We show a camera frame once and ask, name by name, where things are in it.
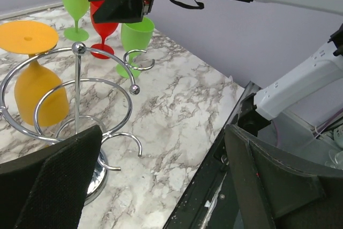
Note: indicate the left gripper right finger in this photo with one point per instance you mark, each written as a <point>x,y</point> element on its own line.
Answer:
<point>276,189</point>

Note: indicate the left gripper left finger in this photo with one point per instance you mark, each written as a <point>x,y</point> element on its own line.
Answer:
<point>48,188</point>

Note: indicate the red wine glass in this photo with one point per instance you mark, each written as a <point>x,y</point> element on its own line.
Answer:
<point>103,29</point>

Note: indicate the green wine glass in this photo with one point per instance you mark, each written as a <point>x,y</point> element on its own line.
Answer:
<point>76,9</point>
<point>135,36</point>

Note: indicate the orange wine glass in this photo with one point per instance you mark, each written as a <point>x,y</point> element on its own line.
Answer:
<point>32,38</point>

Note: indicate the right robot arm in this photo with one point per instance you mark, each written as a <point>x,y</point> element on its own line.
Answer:
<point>292,47</point>

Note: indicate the black front mounting rail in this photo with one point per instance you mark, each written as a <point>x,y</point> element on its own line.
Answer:
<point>209,200</point>

